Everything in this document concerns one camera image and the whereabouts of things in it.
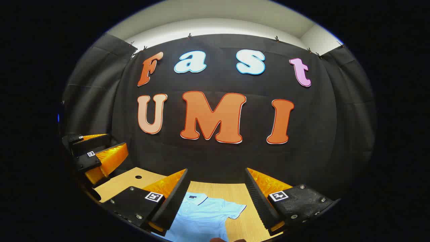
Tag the light blue T-shirt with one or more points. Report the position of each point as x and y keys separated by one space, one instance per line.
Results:
x=201 y=218

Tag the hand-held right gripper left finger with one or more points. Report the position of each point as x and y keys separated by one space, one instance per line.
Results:
x=173 y=205

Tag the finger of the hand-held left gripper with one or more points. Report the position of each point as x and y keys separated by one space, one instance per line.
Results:
x=87 y=161
x=90 y=143

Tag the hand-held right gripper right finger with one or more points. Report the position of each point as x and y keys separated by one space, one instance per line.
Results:
x=260 y=205

